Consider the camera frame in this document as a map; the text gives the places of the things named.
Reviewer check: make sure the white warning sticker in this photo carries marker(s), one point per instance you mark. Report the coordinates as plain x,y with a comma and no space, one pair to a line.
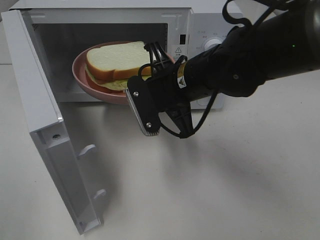
178,50

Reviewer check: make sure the upper white power knob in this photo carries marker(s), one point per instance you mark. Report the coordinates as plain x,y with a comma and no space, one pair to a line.
212,42

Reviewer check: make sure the white microwave oven body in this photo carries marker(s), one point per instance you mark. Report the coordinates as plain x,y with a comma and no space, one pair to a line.
69,27

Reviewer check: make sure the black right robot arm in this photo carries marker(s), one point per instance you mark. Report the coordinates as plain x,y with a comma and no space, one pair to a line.
284,41

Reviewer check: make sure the white microwave door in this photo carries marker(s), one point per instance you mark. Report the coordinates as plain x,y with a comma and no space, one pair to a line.
75,173

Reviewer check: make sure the sandwich with lettuce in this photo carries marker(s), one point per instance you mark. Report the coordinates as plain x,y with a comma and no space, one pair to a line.
110,66

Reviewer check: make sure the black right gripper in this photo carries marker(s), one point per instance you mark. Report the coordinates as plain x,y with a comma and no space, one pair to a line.
165,90

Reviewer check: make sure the pink round plate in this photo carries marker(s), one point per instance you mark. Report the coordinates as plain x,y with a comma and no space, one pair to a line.
79,73

